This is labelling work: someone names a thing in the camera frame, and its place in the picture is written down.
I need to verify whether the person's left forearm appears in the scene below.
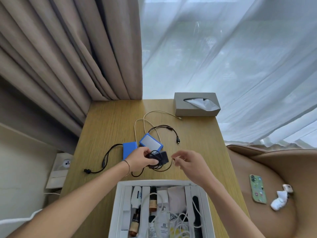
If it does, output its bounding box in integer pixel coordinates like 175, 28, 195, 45
7, 160, 127, 238

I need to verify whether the small amber bottle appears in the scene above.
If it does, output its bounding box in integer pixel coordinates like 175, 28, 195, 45
128, 208, 141, 237

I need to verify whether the person's right forearm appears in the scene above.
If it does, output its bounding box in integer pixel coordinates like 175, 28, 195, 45
198, 179, 266, 238

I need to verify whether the short black plug cable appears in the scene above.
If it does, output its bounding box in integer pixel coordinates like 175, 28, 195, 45
148, 125, 180, 144

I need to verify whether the white squeeze tube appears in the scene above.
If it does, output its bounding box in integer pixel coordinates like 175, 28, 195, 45
158, 211, 172, 238

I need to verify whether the green phone with stickers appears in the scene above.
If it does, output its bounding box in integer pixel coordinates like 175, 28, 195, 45
249, 174, 267, 204

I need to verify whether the white wall socket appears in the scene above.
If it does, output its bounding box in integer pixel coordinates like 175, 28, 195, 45
45, 153, 74, 189

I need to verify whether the person's right hand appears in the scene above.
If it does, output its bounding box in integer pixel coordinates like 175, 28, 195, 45
171, 150, 211, 188

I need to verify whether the white tube with black cap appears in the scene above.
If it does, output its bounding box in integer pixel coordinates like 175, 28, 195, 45
148, 216, 158, 238

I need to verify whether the white sheer curtain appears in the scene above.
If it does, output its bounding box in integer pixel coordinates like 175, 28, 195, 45
138, 0, 317, 148

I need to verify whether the person's left hand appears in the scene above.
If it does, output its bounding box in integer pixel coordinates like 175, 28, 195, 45
123, 147, 159, 176

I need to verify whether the blue box with white panel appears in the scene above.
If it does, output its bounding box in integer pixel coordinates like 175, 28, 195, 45
139, 133, 163, 152

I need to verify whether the black cable with inline switch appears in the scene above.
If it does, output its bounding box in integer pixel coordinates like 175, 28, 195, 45
84, 144, 124, 174

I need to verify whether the white fabric pouch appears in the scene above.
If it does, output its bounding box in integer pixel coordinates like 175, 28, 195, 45
168, 186, 187, 214

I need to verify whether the thin wrist bracelet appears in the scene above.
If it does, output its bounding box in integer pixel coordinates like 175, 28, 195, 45
122, 160, 131, 177

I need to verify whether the grey tissue box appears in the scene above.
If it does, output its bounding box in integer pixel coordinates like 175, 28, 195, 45
174, 92, 221, 117

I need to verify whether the white handheld device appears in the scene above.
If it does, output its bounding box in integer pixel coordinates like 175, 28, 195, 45
130, 186, 142, 209

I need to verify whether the crumpled white cloth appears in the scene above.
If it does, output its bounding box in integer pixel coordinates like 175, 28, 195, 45
270, 190, 288, 211

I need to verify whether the beige curtain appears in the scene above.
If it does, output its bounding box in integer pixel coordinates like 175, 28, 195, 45
0, 0, 143, 152

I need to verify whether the tan leather armchair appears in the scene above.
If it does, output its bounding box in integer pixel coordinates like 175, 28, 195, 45
226, 144, 317, 238

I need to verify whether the thin black adapter cable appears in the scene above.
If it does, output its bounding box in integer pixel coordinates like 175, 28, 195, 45
131, 150, 174, 178

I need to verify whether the beige cable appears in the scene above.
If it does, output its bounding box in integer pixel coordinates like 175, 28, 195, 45
134, 110, 182, 144

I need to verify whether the white tissue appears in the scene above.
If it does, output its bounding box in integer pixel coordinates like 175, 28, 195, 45
184, 98, 220, 111

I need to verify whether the dark brown bottle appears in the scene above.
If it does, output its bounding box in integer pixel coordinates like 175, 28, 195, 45
149, 187, 158, 212

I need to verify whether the black power adapter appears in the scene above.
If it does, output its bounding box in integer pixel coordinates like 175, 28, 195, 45
146, 151, 169, 169

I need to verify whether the plain blue box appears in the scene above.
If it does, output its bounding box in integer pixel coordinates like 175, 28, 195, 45
123, 142, 138, 160

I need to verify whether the white organizer tray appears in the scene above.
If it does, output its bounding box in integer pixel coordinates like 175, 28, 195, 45
108, 180, 216, 238

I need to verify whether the coiled white cable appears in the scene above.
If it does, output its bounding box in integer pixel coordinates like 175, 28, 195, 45
172, 213, 196, 238

